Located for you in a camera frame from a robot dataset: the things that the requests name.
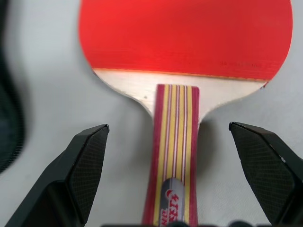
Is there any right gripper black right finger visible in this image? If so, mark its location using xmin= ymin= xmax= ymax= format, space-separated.
xmin=228 ymin=121 xmax=303 ymax=227

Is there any red table tennis paddle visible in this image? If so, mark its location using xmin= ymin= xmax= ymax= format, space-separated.
xmin=78 ymin=0 xmax=294 ymax=227

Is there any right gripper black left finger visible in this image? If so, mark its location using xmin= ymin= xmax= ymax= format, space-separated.
xmin=0 ymin=123 xmax=110 ymax=227

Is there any black paddle case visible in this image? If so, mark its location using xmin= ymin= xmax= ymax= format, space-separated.
xmin=0 ymin=0 xmax=27 ymax=176

